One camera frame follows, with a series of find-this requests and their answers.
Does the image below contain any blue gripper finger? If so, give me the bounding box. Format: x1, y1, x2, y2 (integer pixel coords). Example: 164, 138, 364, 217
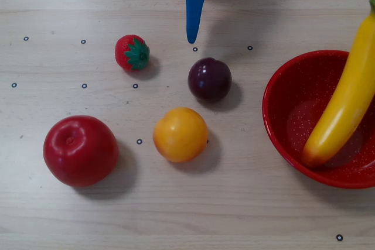
175, 0, 221, 44

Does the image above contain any yellow plastic banana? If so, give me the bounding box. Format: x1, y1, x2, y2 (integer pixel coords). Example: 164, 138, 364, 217
301, 0, 375, 169

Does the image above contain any red speckled enamel bowl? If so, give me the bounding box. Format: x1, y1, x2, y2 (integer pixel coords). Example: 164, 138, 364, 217
262, 50, 375, 190

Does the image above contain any dark purple plastic plum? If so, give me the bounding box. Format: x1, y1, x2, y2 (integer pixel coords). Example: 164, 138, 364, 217
187, 57, 233, 102

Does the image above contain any red plastic strawberry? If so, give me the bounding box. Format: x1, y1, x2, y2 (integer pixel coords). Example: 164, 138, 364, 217
114, 34, 151, 72

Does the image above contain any yellow orange plastic fruit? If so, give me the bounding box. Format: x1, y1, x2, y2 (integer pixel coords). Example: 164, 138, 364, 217
152, 107, 209, 163

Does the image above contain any red plastic apple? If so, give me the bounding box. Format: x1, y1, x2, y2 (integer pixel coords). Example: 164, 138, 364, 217
43, 115, 120, 188

